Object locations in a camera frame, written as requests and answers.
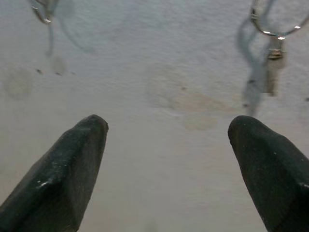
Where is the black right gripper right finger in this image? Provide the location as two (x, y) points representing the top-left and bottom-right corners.
(227, 115), (309, 232)

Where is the white wall hook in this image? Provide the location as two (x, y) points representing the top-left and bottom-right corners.
(30, 0), (58, 25)

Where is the silver key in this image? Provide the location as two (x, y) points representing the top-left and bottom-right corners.
(264, 38), (287, 97)

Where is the silver key ring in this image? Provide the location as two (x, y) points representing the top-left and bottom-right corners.
(250, 0), (303, 40)

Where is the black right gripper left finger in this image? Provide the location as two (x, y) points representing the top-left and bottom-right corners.
(0, 114), (109, 232)

